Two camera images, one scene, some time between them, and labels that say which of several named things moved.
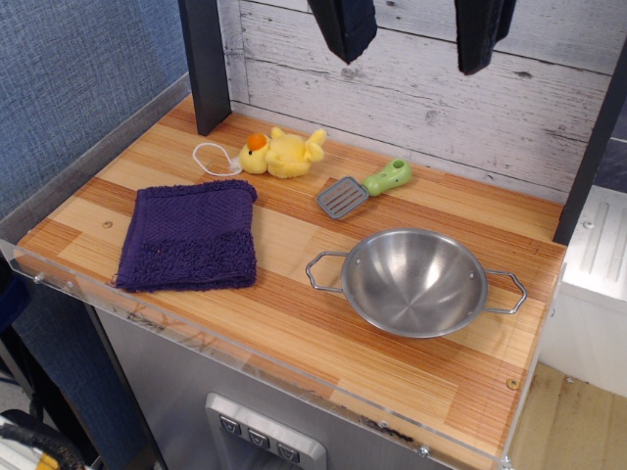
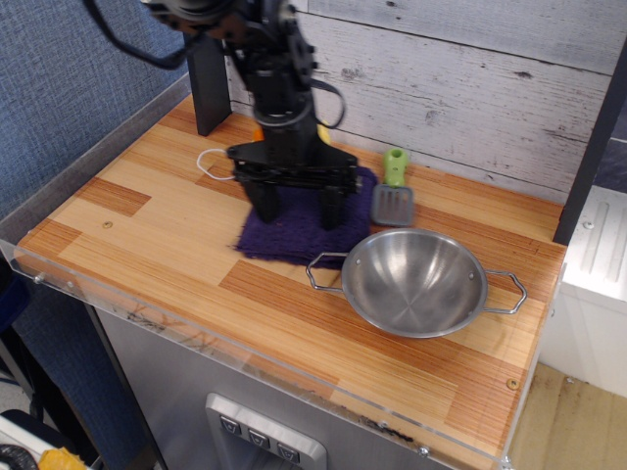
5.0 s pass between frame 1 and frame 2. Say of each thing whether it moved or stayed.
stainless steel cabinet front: stayed
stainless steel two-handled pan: stayed
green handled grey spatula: moved
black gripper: moved
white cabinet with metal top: stayed
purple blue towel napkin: moved
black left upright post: stayed
